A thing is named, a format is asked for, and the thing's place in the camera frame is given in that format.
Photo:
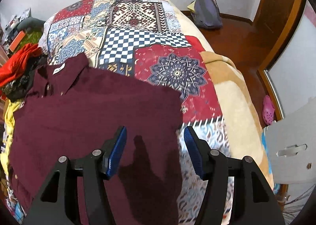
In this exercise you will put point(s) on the grey backpack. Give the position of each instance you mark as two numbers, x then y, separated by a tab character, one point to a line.
207	10

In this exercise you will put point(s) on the dark patterned clothes pile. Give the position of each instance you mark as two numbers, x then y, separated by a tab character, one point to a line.
22	84

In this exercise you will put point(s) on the pile of papers and clutter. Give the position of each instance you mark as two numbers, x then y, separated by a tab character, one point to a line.
14	21

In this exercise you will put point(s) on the yellow paper sheet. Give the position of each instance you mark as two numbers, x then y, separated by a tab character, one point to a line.
191	7

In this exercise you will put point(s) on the wooden door frame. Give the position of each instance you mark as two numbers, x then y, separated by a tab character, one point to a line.
276	0

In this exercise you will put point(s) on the green patterned cloth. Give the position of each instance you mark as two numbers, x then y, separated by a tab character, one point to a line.
32	38

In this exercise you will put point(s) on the pink clog shoe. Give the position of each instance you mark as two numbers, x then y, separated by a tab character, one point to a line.
268	110

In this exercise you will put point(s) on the patchwork printed bedspread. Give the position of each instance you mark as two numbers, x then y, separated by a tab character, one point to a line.
148	39

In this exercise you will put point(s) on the maroon button-up shirt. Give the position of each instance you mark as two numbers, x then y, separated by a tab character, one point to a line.
86	116

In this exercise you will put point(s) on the white sliding wardrobe door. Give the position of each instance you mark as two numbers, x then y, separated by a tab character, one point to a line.
293	67

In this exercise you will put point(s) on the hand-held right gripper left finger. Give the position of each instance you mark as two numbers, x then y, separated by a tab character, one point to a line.
116	153

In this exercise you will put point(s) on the orange box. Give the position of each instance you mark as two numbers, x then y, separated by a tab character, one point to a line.
17	41

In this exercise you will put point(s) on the grey plush cushion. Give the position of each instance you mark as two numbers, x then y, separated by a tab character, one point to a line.
30	23

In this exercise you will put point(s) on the red garment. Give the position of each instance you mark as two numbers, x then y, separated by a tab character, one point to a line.
17	64

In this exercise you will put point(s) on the beige fleece blanket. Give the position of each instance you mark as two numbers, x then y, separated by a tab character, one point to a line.
237	96

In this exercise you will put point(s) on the yellow garment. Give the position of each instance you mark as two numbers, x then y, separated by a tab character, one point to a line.
11	121

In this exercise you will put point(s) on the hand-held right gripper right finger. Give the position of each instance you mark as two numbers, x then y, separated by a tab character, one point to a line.
195	153

